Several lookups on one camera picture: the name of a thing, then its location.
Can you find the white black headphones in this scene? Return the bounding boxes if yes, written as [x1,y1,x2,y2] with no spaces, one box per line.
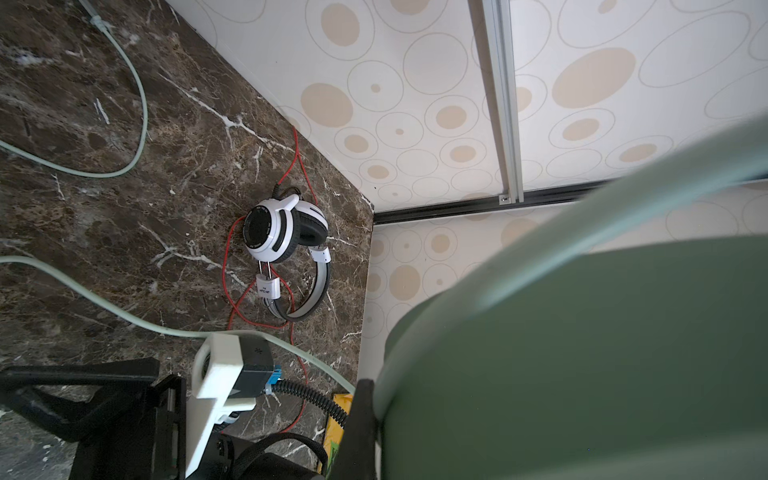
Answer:
[243,187,331,322]

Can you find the mint green headphones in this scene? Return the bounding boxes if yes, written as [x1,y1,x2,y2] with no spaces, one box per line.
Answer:
[374,117,767,479]

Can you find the yellow chips bag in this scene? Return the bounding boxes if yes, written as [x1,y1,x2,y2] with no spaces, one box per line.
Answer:
[323,393,354,473]

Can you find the silver aluminium back rail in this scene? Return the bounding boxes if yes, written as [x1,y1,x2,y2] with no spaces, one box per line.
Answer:
[482,0,524,205]

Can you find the black frame post right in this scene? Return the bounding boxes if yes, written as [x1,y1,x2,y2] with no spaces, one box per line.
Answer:
[373,180,611,226]

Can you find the red headphone cable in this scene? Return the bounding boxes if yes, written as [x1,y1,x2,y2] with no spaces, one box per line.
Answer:
[220,125,322,434]

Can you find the mint green headphone cable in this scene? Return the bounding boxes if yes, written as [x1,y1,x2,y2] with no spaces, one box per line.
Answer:
[0,0,356,395]

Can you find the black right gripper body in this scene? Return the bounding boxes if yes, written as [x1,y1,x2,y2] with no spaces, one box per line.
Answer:
[70,374,240,479]

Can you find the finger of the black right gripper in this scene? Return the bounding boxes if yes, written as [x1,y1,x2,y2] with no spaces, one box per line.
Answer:
[1,358,160,442]

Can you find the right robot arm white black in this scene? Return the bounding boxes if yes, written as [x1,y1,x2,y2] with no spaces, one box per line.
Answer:
[1,358,329,479]

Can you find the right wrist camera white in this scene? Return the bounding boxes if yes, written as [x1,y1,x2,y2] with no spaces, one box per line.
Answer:
[184,333,281,477]

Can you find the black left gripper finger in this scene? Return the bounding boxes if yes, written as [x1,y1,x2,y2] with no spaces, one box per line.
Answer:
[335,379,377,480]

